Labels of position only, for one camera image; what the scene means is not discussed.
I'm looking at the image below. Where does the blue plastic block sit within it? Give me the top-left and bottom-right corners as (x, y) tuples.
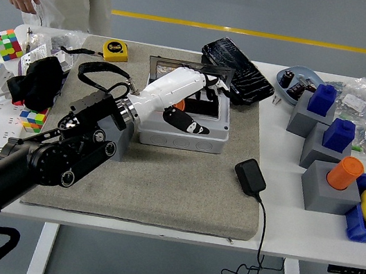
(305, 81), (340, 119)
(320, 115), (358, 155)

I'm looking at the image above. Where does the dark brown capacitor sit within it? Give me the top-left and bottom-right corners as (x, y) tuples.
(285, 80), (307, 101)

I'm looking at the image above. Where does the black table control panel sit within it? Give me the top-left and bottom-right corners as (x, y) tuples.
(327, 262), (366, 274)

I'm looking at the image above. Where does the white printed card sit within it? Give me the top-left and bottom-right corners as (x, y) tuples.
(17, 39), (53, 76)

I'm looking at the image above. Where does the black glossy cracked case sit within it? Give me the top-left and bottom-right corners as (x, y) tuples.
(193, 34), (283, 112)

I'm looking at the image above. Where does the black plug with cord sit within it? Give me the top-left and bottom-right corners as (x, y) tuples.
(217, 155), (302, 274)

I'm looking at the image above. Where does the grey block with round hole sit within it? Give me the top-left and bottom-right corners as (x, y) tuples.
(91, 114), (137, 164)

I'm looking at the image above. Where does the colourful puzzle cube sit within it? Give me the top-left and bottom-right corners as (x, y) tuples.
(16, 103), (51, 136)
(0, 26), (26, 65)

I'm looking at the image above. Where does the thin metal pen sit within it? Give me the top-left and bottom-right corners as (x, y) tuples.
(23, 26), (34, 52)

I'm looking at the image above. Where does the clear plastic bag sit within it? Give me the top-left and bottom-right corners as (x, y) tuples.
(25, 22), (91, 58)

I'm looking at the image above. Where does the grey plastic junction box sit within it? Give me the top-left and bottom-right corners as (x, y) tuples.
(134, 81), (237, 158)

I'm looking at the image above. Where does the large yellow tape measure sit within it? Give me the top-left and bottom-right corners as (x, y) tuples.
(60, 31), (132, 65)

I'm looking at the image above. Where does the grey block holder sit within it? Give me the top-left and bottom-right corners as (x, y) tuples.
(298, 121), (357, 176)
(295, 157), (366, 220)
(285, 88), (339, 142)

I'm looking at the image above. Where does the blue-grey oval dish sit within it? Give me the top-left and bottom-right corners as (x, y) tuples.
(272, 62), (331, 110)

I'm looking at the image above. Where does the grey-brown mat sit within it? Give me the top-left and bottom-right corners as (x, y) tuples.
(19, 27), (286, 243)

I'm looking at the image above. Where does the small metal part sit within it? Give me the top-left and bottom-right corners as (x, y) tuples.
(296, 75), (320, 93)

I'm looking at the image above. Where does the small white box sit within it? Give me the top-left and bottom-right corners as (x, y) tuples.
(48, 48), (78, 74)

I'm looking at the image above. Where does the black capacitor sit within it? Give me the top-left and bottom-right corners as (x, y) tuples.
(280, 69), (295, 89)

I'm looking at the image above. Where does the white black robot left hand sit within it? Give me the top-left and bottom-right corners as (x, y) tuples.
(123, 59), (232, 140)

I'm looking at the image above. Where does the black cloth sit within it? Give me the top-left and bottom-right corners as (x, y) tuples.
(2, 49), (69, 114)

